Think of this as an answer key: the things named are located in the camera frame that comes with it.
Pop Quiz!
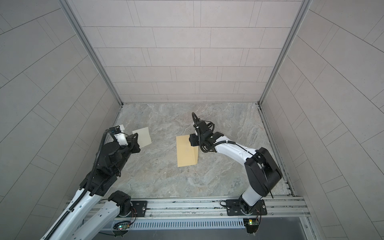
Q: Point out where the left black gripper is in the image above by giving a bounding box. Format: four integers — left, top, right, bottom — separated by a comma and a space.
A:
110, 131, 141, 175

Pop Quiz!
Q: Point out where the tan kraft paper envelope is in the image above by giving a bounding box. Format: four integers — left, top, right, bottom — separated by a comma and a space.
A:
176, 135, 199, 168

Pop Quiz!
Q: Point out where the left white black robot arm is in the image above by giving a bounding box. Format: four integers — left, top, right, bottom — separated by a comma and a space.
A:
42, 130, 141, 240

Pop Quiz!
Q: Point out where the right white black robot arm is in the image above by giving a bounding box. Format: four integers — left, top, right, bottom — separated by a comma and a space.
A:
189, 114, 283, 215

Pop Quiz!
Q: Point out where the left green circuit board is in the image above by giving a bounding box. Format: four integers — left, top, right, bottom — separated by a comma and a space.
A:
113, 221, 132, 231

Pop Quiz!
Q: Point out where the right circuit board module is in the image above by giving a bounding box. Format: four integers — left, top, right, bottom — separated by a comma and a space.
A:
243, 219, 260, 234

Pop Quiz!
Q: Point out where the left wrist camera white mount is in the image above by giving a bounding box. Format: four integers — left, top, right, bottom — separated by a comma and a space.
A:
109, 125, 128, 146

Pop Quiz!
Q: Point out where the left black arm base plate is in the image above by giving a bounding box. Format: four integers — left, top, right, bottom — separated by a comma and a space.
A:
119, 201, 148, 218

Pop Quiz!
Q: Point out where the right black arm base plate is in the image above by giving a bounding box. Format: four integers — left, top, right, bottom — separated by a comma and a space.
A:
220, 200, 268, 216

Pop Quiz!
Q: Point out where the white slotted cable duct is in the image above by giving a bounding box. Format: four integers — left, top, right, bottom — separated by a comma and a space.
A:
130, 219, 245, 231

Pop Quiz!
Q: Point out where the aluminium mounting rail frame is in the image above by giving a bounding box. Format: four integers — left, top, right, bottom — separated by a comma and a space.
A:
63, 197, 311, 223

